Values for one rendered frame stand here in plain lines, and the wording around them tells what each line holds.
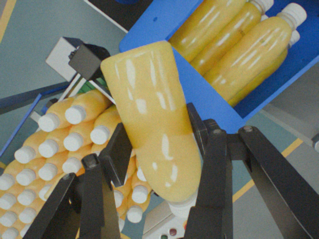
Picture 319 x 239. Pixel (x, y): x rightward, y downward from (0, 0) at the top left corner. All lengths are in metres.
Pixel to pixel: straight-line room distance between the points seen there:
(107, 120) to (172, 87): 0.32
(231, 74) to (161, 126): 0.21
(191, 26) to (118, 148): 0.25
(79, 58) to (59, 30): 1.19
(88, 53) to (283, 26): 0.42
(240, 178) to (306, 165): 0.58
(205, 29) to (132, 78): 0.22
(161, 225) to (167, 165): 0.42
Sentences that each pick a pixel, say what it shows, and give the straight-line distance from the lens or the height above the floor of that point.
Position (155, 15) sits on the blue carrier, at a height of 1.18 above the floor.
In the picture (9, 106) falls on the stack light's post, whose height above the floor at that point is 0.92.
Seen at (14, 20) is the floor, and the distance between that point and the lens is 1.93.
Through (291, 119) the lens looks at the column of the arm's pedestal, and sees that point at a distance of 0.84.
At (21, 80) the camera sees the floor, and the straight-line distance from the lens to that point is 1.96.
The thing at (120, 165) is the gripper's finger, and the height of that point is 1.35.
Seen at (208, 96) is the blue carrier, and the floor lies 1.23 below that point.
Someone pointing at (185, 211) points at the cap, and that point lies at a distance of 0.25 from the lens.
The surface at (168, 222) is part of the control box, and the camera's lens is 0.58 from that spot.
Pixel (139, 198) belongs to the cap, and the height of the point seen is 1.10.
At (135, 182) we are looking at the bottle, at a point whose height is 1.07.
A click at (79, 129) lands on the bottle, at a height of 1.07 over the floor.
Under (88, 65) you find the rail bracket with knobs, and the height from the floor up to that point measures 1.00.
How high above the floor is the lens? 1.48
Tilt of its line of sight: 70 degrees down
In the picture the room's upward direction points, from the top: 169 degrees counter-clockwise
